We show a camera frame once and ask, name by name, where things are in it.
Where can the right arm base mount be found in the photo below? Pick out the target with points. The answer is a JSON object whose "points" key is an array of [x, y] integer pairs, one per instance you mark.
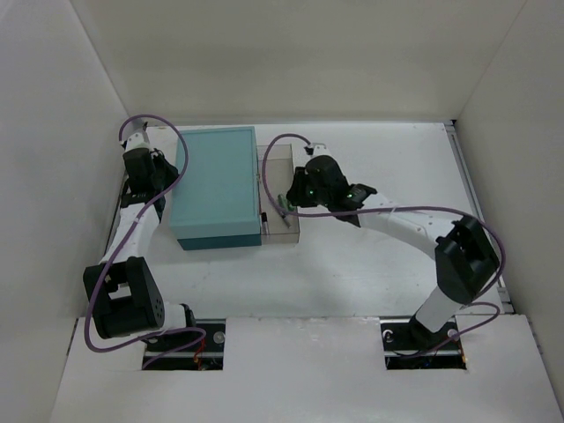
{"points": [[404, 349]]}

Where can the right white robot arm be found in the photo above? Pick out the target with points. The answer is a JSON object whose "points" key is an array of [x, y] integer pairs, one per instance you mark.
{"points": [[464, 258]]}

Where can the teal makeup organizer box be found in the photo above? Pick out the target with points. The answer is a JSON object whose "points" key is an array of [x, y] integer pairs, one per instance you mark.
{"points": [[216, 203]]}

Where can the black silver makeup pencil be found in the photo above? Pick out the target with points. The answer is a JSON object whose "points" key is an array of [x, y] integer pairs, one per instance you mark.
{"points": [[265, 224]]}

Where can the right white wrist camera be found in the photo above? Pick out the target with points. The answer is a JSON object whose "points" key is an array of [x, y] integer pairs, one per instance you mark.
{"points": [[317, 150]]}

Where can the green tube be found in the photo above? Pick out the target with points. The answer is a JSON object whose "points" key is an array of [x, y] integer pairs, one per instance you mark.
{"points": [[288, 206]]}

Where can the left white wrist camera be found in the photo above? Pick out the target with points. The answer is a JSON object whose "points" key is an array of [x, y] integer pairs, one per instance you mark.
{"points": [[137, 140]]}

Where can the grey makeup pencil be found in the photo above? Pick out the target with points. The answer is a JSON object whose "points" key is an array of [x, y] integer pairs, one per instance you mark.
{"points": [[283, 213]]}

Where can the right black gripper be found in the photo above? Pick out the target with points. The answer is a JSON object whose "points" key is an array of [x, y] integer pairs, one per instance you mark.
{"points": [[297, 195]]}

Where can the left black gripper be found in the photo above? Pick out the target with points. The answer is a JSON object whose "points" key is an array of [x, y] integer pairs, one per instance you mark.
{"points": [[159, 174]]}

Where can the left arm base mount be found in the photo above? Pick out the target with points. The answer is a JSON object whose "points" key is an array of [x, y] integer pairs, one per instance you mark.
{"points": [[181, 352]]}

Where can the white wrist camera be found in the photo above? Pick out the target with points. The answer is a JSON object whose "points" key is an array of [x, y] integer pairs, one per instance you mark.
{"points": [[317, 150], [137, 140]]}

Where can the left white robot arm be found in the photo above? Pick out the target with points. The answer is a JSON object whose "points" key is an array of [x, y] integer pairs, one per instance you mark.
{"points": [[126, 298]]}

